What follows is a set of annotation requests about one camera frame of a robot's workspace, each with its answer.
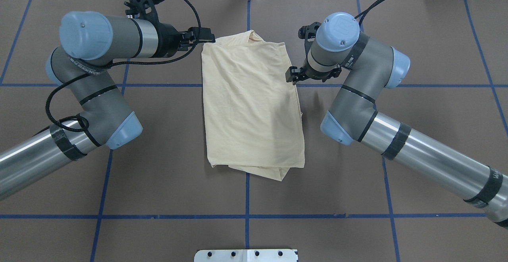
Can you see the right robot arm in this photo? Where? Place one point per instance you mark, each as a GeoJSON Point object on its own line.
{"type": "Point", "coordinates": [338, 43]}

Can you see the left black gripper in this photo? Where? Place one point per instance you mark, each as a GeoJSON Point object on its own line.
{"type": "Point", "coordinates": [167, 39]}

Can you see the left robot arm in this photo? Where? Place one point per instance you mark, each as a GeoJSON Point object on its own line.
{"type": "Point", "coordinates": [87, 109]}

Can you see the cream long-sleeve printed shirt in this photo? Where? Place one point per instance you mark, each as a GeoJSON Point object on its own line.
{"type": "Point", "coordinates": [252, 116]}

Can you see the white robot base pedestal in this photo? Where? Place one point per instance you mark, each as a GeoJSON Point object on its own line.
{"type": "Point", "coordinates": [247, 255]}

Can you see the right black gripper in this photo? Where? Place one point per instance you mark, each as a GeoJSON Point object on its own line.
{"type": "Point", "coordinates": [322, 74]}

